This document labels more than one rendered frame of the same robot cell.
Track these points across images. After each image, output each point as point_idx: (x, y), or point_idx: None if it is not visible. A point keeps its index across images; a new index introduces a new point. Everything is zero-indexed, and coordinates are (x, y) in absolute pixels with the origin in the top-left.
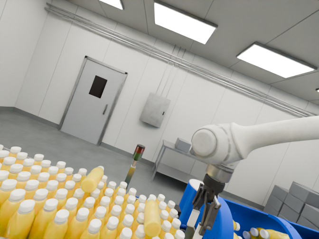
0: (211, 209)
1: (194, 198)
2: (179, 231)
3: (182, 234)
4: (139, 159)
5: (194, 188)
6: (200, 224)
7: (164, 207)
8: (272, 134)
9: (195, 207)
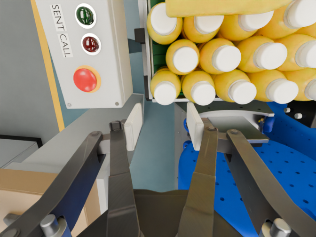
0: (48, 190)
1: (245, 145)
2: (210, 92)
3: (204, 101)
4: None
5: None
6: (112, 122)
7: (303, 57)
8: None
9: None
